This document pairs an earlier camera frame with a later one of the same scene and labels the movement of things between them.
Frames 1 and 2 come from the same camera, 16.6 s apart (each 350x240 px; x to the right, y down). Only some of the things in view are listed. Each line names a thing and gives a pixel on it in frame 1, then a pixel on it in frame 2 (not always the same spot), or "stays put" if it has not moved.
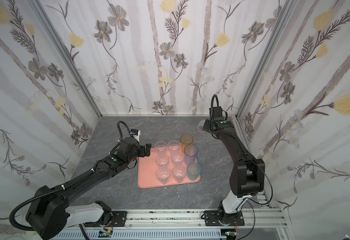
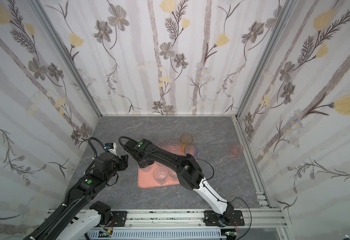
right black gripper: x=209 y=125 to x=145 y=162
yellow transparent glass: x=185 y=139 stays put
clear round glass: x=174 y=146 stays put
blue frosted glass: x=190 y=153 stays put
